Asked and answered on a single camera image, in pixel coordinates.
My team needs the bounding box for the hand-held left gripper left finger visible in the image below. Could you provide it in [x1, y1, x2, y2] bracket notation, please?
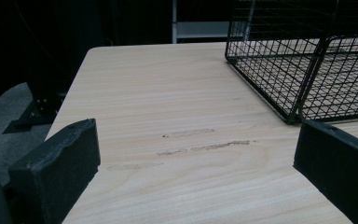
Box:
[7, 118, 102, 224]

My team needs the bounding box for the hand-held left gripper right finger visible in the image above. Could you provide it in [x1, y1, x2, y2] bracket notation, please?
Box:
[293, 119, 358, 224]

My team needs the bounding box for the black metal stand base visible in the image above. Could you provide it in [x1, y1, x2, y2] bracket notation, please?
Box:
[2, 81, 68, 135]

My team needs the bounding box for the black wire basket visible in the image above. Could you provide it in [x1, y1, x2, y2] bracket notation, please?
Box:
[225, 0, 358, 125]

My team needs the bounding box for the white metal shelf frame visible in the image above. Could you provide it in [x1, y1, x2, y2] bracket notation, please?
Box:
[172, 0, 255, 44]

